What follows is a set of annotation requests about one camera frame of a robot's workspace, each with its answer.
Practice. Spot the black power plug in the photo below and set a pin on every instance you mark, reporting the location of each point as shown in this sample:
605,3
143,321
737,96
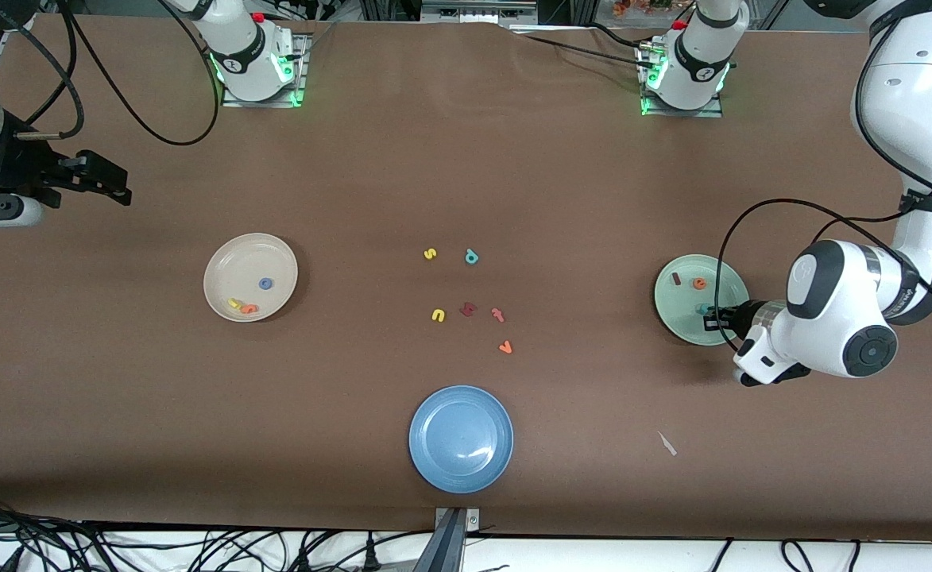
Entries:
370,554
304,558

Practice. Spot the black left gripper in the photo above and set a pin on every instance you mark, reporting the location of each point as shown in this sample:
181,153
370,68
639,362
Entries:
739,314

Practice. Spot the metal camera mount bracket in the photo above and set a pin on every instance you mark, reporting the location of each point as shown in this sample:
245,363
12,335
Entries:
472,520

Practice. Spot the blue round plate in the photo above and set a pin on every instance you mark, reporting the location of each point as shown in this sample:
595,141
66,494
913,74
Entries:
461,439

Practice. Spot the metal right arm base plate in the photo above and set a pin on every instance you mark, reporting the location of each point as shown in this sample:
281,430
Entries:
263,104

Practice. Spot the orange dried flowers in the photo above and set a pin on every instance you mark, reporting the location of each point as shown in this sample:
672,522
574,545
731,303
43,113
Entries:
640,6

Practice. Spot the pale green round plate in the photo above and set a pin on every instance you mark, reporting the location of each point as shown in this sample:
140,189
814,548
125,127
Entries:
684,310

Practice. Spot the grey power strip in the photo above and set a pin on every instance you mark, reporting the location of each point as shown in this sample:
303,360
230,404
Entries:
481,12

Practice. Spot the brown table cover mat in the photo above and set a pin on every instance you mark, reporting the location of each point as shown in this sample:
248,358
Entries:
466,159

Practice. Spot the white paper scrap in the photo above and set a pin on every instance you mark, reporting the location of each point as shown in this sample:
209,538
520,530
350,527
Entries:
667,443

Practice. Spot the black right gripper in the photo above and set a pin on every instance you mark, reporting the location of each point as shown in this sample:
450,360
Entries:
27,168

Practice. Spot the beige brown round plate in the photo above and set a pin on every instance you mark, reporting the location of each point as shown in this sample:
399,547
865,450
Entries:
250,266

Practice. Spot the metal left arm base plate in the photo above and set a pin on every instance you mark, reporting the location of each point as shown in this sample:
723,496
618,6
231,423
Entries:
680,114

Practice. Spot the teal foam letter p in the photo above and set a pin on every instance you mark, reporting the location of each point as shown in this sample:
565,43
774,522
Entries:
471,257

